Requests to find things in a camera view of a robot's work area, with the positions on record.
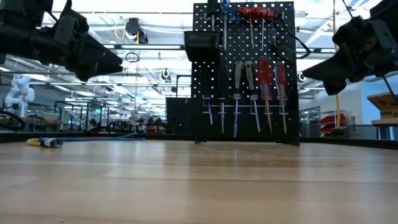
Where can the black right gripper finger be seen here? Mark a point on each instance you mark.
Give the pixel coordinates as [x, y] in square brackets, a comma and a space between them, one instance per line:
[329, 70]
[334, 87]

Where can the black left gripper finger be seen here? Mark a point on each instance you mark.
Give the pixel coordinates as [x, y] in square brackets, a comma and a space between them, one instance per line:
[87, 77]
[102, 59]

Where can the grey black nut driver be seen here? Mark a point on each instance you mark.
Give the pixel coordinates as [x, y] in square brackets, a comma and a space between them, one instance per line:
[237, 74]

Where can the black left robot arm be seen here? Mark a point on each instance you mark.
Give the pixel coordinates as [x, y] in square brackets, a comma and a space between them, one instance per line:
[21, 34]

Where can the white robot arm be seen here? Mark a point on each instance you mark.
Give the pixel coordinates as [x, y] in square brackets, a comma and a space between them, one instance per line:
[20, 93]

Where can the black metal peg board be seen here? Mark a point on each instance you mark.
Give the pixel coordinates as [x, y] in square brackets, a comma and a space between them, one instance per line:
[273, 74]

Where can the red storage bins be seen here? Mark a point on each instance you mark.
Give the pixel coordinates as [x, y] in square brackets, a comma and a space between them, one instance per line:
[331, 119]

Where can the cardboard box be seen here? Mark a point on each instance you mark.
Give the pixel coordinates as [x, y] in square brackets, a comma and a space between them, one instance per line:
[387, 104]

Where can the black hoop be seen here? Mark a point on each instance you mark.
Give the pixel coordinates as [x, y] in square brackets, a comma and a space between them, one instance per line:
[22, 124]

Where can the black cabinet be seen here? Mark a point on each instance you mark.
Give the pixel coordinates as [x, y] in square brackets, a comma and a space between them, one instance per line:
[177, 115]

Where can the black plastic bin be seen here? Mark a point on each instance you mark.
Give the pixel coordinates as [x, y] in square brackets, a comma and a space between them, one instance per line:
[200, 46]

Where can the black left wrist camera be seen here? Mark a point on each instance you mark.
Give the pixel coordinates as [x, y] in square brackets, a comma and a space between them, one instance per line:
[70, 21]

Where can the silver hook rail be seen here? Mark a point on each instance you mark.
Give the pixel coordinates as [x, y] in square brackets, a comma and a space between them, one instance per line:
[206, 17]

